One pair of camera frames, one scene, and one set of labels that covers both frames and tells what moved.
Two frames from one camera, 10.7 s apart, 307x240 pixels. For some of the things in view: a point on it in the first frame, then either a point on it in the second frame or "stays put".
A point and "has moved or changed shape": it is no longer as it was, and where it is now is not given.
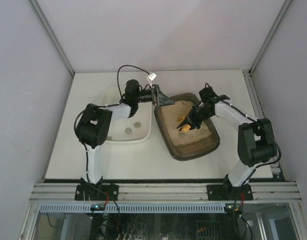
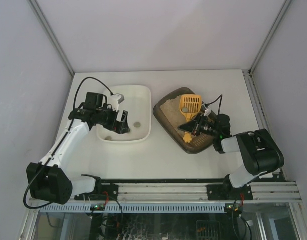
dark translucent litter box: x=196 y=142 has moved or changed shape
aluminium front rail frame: x=166 y=193 stays put
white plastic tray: x=136 y=128 stays put
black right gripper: x=195 y=119 → x=197 y=127
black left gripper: x=155 y=95 → x=118 y=124
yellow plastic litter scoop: x=185 y=127 → x=190 y=105
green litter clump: x=137 y=124 stays put
